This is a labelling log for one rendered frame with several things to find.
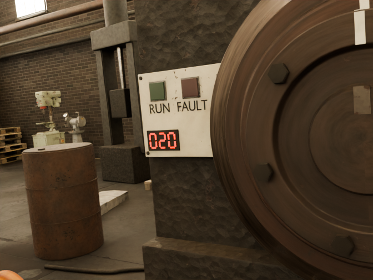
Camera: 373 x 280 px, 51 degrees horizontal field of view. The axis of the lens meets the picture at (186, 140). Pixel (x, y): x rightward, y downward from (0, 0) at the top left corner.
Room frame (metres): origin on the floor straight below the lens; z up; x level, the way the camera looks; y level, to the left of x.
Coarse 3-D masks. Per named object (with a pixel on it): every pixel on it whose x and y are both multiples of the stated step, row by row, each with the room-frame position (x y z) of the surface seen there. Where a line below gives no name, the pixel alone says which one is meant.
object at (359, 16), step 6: (360, 0) 0.46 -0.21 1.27; (366, 0) 0.46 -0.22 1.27; (360, 6) 0.46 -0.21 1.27; (366, 6) 0.46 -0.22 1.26; (354, 12) 0.43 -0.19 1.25; (360, 12) 0.42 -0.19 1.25; (354, 18) 0.43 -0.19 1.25; (360, 18) 0.42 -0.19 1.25; (360, 24) 0.42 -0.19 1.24; (360, 30) 0.42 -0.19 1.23; (360, 36) 0.42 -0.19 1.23; (360, 42) 0.42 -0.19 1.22
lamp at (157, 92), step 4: (152, 84) 0.83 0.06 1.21; (156, 84) 0.82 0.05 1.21; (160, 84) 0.82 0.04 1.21; (152, 88) 0.83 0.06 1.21; (156, 88) 0.82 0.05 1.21; (160, 88) 0.82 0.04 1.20; (152, 92) 0.83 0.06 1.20; (156, 92) 0.82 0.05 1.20; (160, 92) 0.82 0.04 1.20; (164, 92) 0.82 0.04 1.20; (152, 96) 0.83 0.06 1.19; (156, 96) 0.83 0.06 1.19; (160, 96) 0.82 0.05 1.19; (164, 96) 0.82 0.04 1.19; (152, 100) 0.83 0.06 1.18
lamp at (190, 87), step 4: (184, 80) 0.79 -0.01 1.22; (188, 80) 0.78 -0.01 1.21; (192, 80) 0.78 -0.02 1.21; (196, 80) 0.77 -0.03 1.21; (184, 84) 0.79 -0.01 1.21; (188, 84) 0.78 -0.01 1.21; (192, 84) 0.78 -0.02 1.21; (196, 84) 0.77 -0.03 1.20; (184, 88) 0.79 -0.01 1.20; (188, 88) 0.78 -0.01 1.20; (192, 88) 0.78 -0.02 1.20; (196, 88) 0.77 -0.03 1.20; (184, 92) 0.79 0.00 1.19; (188, 92) 0.78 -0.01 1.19; (192, 92) 0.78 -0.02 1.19; (196, 92) 0.77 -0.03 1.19; (184, 96) 0.79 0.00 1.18; (188, 96) 0.78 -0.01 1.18; (192, 96) 0.78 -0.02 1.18
